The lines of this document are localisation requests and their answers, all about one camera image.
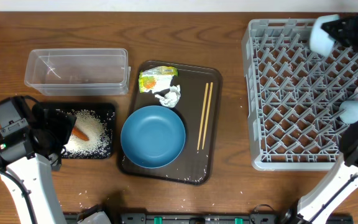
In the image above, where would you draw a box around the orange carrot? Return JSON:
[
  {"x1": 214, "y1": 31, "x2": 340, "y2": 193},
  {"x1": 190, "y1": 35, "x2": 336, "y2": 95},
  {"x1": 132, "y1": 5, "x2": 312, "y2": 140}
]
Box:
[{"x1": 71, "y1": 126, "x2": 89, "y2": 141}]

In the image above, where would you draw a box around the light blue bowl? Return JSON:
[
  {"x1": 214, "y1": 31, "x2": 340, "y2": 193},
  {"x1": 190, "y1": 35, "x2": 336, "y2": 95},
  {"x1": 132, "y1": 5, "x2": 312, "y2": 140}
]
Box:
[{"x1": 309, "y1": 14, "x2": 339, "y2": 57}]

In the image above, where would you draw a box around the pile of white rice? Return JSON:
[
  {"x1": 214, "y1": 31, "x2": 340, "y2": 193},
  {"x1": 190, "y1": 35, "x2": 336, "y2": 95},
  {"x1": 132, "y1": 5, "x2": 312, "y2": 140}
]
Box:
[{"x1": 63, "y1": 109, "x2": 116, "y2": 159}]

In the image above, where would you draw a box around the light blue cup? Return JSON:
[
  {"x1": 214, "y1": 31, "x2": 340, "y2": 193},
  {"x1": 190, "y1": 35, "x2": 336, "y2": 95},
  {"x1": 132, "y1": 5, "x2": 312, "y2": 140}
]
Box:
[{"x1": 339, "y1": 101, "x2": 358, "y2": 124}]

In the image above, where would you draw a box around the dark blue plate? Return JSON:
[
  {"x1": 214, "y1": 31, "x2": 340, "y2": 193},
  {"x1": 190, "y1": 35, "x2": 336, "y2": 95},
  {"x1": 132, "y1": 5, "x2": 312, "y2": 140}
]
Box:
[{"x1": 121, "y1": 106, "x2": 186, "y2": 169}]

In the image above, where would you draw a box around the wooden chopstick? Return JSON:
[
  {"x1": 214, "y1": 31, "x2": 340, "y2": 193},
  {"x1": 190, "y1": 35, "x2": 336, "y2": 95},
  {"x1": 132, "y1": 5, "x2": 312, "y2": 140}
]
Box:
[
  {"x1": 197, "y1": 83, "x2": 209, "y2": 151},
  {"x1": 202, "y1": 82, "x2": 213, "y2": 149}
]

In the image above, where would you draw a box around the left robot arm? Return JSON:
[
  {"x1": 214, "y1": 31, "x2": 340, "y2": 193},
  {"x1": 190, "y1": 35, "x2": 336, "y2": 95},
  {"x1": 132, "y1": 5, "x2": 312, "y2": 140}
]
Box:
[{"x1": 0, "y1": 98, "x2": 76, "y2": 223}]

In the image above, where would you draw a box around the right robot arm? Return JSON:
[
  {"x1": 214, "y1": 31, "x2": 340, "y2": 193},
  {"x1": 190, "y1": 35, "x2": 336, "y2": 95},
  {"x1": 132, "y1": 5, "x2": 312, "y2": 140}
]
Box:
[{"x1": 279, "y1": 14, "x2": 358, "y2": 223}]

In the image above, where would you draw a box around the black waste tray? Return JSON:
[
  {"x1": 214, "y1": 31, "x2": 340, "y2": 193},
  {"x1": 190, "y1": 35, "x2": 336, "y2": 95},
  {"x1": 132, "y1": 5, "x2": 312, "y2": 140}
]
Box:
[{"x1": 41, "y1": 102, "x2": 116, "y2": 159}]

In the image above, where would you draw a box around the grey dishwasher rack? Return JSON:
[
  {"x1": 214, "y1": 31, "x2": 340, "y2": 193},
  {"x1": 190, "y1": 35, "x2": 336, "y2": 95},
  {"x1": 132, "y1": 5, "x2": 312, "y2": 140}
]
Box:
[{"x1": 241, "y1": 19, "x2": 358, "y2": 171}]

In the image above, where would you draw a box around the clear plastic bin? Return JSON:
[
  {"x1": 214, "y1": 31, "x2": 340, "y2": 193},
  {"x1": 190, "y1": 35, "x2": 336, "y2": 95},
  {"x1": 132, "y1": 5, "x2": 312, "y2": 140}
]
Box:
[{"x1": 24, "y1": 48, "x2": 131, "y2": 96}]

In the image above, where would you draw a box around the green snack wrapper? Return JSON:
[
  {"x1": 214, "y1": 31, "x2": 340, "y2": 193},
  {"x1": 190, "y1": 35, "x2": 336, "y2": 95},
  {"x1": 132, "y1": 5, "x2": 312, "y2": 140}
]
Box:
[{"x1": 138, "y1": 66, "x2": 178, "y2": 93}]

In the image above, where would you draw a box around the crumpled white tissue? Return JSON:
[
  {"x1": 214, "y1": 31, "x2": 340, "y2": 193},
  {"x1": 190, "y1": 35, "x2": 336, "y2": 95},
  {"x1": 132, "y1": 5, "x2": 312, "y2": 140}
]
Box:
[{"x1": 155, "y1": 85, "x2": 181, "y2": 108}]

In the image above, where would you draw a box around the brown serving tray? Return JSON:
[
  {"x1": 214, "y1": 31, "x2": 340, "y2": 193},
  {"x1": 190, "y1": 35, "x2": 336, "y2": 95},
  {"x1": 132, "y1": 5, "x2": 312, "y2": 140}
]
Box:
[{"x1": 117, "y1": 60, "x2": 223, "y2": 185}]

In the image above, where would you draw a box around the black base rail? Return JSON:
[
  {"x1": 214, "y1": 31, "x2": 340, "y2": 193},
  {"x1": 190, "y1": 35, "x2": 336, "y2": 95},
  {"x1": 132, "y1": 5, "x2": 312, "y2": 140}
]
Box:
[{"x1": 63, "y1": 203, "x2": 354, "y2": 224}]

